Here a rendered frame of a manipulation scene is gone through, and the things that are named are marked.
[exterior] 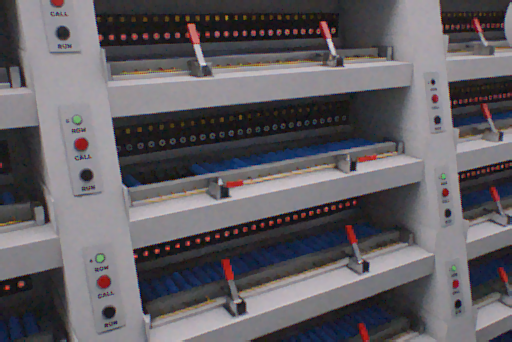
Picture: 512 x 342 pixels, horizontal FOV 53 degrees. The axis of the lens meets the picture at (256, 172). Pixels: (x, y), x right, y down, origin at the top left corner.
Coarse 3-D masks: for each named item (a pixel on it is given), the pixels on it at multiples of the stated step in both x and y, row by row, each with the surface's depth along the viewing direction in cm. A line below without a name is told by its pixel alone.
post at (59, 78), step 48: (48, 48) 68; (96, 48) 71; (48, 96) 68; (96, 96) 71; (48, 144) 68; (96, 144) 71; (96, 192) 71; (96, 240) 71; (96, 336) 71; (144, 336) 74
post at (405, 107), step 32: (352, 0) 113; (384, 0) 105; (416, 0) 101; (352, 32) 114; (384, 32) 106; (416, 32) 101; (416, 64) 101; (352, 96) 118; (384, 96) 109; (416, 96) 101; (448, 96) 106; (416, 128) 103; (448, 128) 106; (448, 160) 106; (384, 192) 114; (416, 192) 105; (448, 256) 106; (416, 288) 110; (448, 288) 106; (448, 320) 106
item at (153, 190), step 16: (384, 144) 104; (288, 160) 93; (304, 160) 94; (320, 160) 96; (208, 176) 85; (224, 176) 86; (240, 176) 87; (256, 176) 89; (144, 192) 79; (160, 192) 80; (176, 192) 82
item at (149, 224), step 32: (320, 128) 111; (384, 128) 110; (128, 160) 90; (160, 160) 94; (384, 160) 102; (416, 160) 102; (128, 192) 77; (256, 192) 84; (288, 192) 87; (320, 192) 90; (352, 192) 94; (128, 224) 73; (160, 224) 76; (192, 224) 78; (224, 224) 82
